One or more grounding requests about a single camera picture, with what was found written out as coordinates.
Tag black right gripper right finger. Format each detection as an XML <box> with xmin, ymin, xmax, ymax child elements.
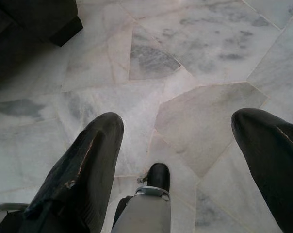
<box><xmin>230</xmin><ymin>108</ymin><xmax>293</xmax><ymax>233</ymax></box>

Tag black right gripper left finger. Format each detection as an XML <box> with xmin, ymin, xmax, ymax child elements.
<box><xmin>17</xmin><ymin>112</ymin><xmax>125</xmax><ymax>233</ymax></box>

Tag grey robot right leg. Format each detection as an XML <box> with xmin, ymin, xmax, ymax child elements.
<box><xmin>112</xmin><ymin>162</ymin><xmax>171</xmax><ymax>233</ymax></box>

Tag dark grey fabric sofa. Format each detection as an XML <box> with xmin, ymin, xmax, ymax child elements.
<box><xmin>0</xmin><ymin>0</ymin><xmax>83</xmax><ymax>82</ymax></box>

